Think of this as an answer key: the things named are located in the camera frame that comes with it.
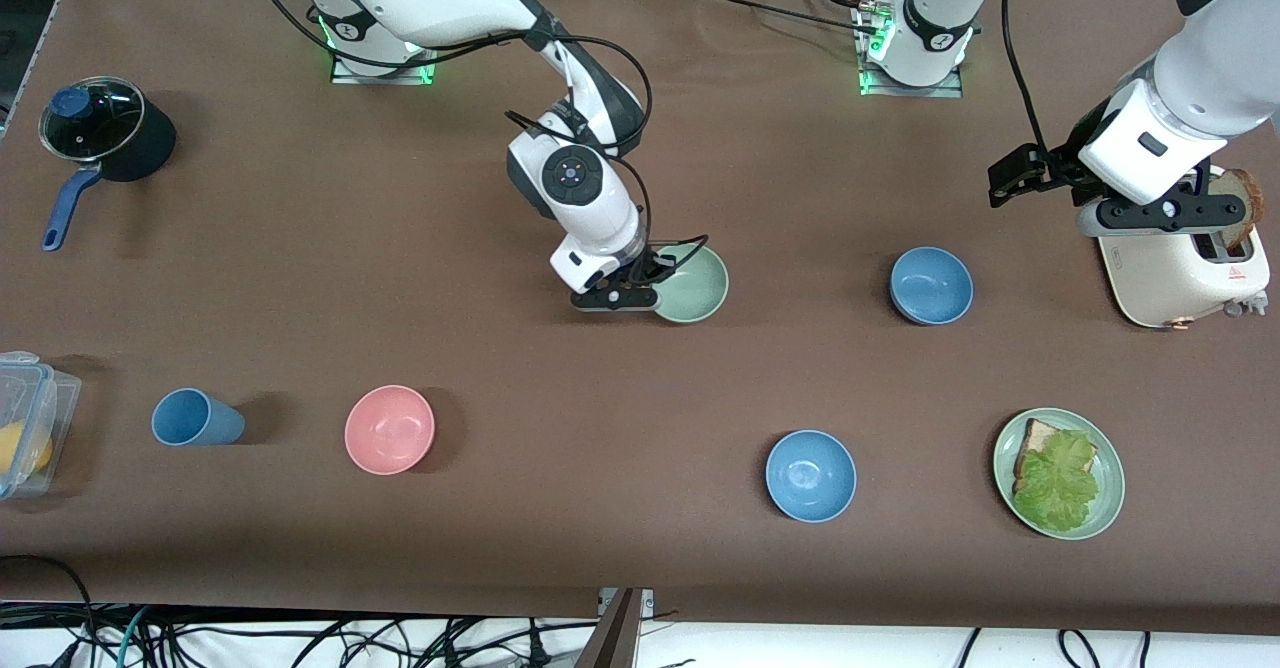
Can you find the light green bowl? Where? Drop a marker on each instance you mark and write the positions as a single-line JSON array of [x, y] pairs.
[[700, 293]]

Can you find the blue bowl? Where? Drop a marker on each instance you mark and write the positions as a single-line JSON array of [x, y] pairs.
[[930, 286], [810, 475]]

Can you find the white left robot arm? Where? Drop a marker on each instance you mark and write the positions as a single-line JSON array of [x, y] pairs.
[[1230, 58]]

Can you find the pink bowl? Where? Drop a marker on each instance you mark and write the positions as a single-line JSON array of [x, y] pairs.
[[388, 430]]

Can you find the brown toast slice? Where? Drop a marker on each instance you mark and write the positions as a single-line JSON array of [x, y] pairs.
[[1238, 206]]

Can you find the cream white toaster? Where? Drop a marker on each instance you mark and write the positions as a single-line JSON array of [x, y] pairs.
[[1170, 278]]

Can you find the white bread slice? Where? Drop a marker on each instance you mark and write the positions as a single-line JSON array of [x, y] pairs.
[[1035, 438]]

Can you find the green lettuce leaf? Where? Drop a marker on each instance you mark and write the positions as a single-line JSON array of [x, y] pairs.
[[1060, 483]]

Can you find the light green plate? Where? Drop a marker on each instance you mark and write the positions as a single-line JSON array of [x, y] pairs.
[[1112, 488]]

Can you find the blue plastic cup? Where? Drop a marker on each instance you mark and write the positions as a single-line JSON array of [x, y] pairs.
[[195, 418]]

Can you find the clear plastic food container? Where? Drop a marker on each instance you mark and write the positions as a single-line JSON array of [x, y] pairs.
[[60, 398]]

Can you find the yellow food piece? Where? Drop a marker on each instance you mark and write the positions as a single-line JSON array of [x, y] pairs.
[[25, 448]]

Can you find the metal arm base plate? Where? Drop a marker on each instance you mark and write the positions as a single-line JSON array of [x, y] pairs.
[[385, 79], [910, 91]]

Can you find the grey metal post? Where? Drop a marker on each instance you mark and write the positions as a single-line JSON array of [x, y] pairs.
[[610, 638]]

